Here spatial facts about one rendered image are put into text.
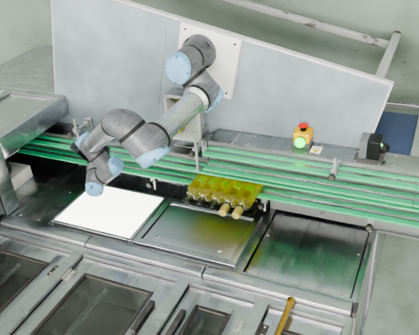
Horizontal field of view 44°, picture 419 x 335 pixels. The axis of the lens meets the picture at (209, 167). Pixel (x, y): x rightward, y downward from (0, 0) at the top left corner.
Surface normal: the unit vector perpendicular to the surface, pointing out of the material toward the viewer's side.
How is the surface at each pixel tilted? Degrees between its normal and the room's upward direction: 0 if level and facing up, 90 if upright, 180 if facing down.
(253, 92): 0
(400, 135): 90
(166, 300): 90
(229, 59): 0
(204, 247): 90
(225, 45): 0
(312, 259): 91
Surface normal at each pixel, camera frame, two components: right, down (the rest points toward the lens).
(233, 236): -0.07, -0.85
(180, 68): -0.48, 0.41
